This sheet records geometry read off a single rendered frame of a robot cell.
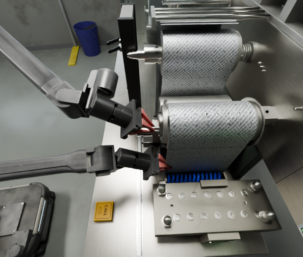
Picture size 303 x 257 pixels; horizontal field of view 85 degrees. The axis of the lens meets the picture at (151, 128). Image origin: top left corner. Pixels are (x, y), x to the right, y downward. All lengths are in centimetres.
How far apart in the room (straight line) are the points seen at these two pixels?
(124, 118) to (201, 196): 39
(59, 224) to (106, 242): 111
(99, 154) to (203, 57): 44
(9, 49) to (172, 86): 48
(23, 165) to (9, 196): 131
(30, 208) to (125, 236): 109
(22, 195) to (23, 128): 108
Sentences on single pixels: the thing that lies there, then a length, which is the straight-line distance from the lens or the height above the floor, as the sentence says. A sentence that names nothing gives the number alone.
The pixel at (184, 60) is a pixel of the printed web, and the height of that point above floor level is 135.
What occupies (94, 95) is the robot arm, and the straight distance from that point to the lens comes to 42.
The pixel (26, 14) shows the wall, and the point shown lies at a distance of 409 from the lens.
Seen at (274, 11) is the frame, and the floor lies 146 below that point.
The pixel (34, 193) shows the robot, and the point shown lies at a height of 24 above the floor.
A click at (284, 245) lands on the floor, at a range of 196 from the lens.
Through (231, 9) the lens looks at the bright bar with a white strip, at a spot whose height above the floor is 145.
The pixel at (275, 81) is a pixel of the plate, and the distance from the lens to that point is 62.
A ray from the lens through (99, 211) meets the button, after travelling 75.
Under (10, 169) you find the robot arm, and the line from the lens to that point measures 55.
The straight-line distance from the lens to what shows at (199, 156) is 57.
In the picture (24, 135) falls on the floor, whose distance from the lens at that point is 254.
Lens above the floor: 163
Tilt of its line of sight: 52 degrees down
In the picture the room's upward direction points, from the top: straight up
